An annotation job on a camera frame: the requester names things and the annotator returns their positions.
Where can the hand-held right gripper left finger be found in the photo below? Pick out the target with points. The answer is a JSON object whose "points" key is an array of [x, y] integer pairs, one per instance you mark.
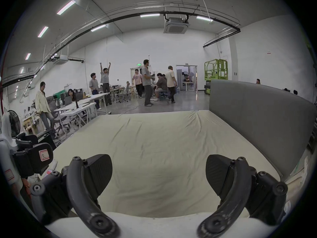
{"points": [[81, 194]]}

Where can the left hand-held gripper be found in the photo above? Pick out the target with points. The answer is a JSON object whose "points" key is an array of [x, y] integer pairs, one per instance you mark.
{"points": [[6, 162]]}

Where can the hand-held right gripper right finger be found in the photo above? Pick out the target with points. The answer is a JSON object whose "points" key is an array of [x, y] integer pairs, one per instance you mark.
{"points": [[235, 194]]}

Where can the black standing fan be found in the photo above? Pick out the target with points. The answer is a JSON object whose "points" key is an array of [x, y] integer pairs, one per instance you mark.
{"points": [[11, 123]]}

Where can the grey office chair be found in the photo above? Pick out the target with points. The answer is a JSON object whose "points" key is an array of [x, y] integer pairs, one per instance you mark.
{"points": [[124, 93], [58, 119]]}

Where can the white table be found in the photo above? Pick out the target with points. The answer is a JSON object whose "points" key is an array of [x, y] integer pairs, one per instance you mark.
{"points": [[76, 110], [99, 95]]}

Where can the grey padded headboard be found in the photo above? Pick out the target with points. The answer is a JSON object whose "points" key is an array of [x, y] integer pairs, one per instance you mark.
{"points": [[260, 113]]}

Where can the bed with beige sheet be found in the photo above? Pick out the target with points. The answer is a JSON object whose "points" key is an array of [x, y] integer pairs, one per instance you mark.
{"points": [[161, 145]]}

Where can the green scissor lift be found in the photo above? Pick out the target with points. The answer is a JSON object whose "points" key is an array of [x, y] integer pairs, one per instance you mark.
{"points": [[216, 74]]}

